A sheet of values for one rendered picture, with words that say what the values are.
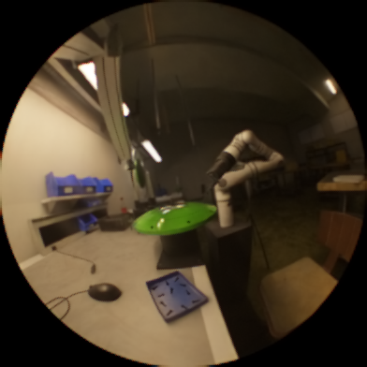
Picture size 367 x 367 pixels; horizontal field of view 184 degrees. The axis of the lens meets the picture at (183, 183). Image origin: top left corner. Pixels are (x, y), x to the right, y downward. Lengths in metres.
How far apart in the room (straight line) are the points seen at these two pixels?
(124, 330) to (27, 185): 0.89
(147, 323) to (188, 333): 0.08
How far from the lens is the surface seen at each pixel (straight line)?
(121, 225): 0.86
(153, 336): 0.27
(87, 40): 0.16
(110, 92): 0.30
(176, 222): 0.30
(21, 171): 0.98
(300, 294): 0.68
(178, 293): 0.31
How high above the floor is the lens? 1.16
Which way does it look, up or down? 1 degrees up
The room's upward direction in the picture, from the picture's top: 10 degrees counter-clockwise
